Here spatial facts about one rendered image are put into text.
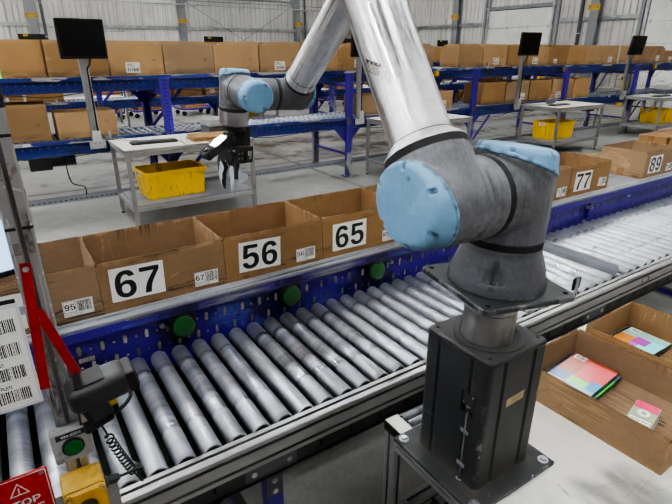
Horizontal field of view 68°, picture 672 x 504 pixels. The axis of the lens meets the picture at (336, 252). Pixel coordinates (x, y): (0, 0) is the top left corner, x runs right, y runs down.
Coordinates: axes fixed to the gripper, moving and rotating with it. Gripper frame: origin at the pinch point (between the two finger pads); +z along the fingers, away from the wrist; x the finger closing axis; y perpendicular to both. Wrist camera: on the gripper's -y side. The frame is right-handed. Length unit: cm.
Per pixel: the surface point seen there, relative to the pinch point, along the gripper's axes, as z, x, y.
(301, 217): 19.5, 4.0, 37.3
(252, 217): 22.7, 20.0, 25.4
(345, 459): 117, -37, 36
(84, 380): 9, -55, -66
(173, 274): 25.7, -0.6, -20.5
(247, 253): 22.8, -5.6, 4.6
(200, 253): 20.1, -1.9, -11.4
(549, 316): 36, -84, 81
